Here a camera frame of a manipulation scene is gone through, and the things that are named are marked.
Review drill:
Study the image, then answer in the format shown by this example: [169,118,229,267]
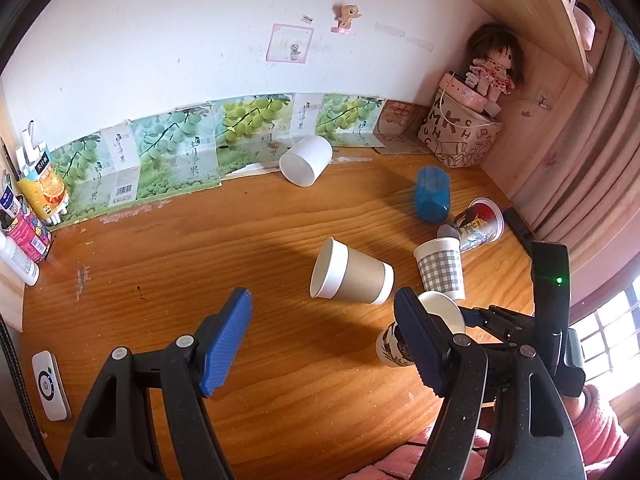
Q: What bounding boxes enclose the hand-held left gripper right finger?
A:
[392,287,586,480]

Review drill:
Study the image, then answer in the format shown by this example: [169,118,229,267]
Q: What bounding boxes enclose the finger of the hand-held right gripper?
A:
[461,304,537,335]
[477,325,523,351]

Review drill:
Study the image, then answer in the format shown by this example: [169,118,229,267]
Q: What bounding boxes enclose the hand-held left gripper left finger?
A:
[60,287,253,480]

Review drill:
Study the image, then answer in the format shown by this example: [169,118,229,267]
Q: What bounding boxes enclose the floral print paper cup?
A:
[376,291,467,367]

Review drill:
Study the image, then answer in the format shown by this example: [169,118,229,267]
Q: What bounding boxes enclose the person's right forearm pink sleeve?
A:
[564,384,630,463]

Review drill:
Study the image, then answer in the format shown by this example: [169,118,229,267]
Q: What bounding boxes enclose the grey checked paper cup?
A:
[413,237,466,302]

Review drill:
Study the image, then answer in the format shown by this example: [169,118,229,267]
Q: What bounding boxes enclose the red printed paper cup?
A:
[437,197,505,254]

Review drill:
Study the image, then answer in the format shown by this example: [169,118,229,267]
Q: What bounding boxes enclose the brown sleeve paper cup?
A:
[309,236,395,306]

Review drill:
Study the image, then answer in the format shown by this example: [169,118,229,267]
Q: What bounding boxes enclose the blue plastic cup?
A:
[414,166,452,222]

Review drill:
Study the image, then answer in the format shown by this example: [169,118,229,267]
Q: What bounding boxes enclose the plain white paper cup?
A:
[278,135,334,187]

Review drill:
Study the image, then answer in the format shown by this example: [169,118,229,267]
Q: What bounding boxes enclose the window with white bars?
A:
[570,284,640,403]

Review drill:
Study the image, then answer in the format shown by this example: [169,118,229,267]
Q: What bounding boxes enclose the person's pink fleece clothing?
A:
[345,422,501,480]

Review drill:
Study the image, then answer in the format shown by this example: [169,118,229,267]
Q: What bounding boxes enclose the pink curtain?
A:
[505,7,640,313]

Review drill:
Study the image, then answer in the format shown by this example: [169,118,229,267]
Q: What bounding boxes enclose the white remote device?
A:
[31,350,72,421]

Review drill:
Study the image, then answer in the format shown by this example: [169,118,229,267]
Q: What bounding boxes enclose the letter print fabric basket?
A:
[417,87,504,167]

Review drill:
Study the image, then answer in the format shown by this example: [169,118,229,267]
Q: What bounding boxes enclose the grape print cardboard with barcode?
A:
[50,114,223,226]

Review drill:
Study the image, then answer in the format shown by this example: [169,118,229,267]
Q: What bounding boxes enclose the cartoon print cardboard sheet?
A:
[372,100,437,156]

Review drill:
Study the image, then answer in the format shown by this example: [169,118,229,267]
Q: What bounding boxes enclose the white plastic bottle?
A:
[0,235,40,287]

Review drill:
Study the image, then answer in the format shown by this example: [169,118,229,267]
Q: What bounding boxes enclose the pink box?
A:
[439,72,489,113]

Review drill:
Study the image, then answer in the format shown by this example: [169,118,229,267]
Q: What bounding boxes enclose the pink printed can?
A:
[1,199,54,264]

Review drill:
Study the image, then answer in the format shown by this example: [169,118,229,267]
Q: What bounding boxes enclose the grape print cardboard sheet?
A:
[215,92,384,177]

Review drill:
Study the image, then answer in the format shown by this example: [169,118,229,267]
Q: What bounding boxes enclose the orange print carton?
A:
[17,146,69,222]

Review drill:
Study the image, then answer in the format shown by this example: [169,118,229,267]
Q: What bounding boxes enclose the brown haired doll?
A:
[466,22,526,107]

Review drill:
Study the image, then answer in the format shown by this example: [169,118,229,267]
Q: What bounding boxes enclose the blue and white tube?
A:
[0,184,24,223]

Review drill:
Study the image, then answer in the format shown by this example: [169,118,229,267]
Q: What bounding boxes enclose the pink container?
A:
[571,2,599,52]

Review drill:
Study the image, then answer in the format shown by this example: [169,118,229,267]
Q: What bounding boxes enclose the wooden shelf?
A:
[417,0,615,82]

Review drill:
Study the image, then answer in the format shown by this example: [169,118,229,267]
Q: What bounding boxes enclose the pink framed paper note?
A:
[265,23,315,65]

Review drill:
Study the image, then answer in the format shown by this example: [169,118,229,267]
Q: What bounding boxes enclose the black cable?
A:
[0,310,53,480]

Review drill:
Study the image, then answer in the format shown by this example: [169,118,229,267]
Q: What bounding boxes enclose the yellow pony wall sticker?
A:
[330,4,364,35]

